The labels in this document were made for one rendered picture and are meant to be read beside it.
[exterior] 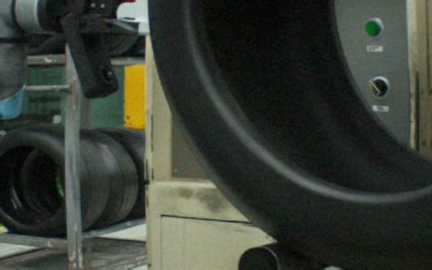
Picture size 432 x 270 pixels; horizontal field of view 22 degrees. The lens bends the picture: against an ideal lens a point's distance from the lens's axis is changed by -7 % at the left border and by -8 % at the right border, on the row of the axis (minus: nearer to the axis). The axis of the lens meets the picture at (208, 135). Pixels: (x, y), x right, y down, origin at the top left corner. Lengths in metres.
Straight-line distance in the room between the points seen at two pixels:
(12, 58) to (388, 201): 0.62
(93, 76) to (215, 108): 0.28
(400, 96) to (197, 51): 0.78
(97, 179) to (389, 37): 3.25
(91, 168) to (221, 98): 3.86
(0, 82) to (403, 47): 0.72
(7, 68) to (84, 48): 0.14
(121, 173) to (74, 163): 0.55
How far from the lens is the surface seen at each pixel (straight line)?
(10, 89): 1.48
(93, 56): 1.39
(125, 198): 5.36
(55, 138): 4.98
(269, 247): 1.16
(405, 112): 1.87
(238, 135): 1.12
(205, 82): 1.14
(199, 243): 2.03
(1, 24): 1.47
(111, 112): 11.90
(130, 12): 1.33
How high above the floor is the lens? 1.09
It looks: 3 degrees down
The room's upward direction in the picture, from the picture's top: straight up
